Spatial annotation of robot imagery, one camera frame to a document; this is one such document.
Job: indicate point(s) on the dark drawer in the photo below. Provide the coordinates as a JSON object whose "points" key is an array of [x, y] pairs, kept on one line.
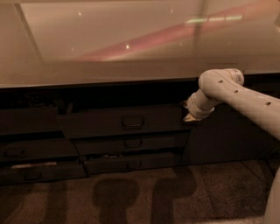
{"points": [[104, 122], [28, 120], [131, 163], [36, 149], [64, 170], [131, 143]]}

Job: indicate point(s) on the glossy grey counter top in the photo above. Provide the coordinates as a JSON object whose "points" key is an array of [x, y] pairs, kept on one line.
{"points": [[57, 42]]}

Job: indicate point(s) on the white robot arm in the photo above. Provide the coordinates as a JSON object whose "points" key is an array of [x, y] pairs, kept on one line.
{"points": [[218, 86]]}

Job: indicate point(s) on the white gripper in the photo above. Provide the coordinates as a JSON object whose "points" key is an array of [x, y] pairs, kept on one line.
{"points": [[193, 109]]}

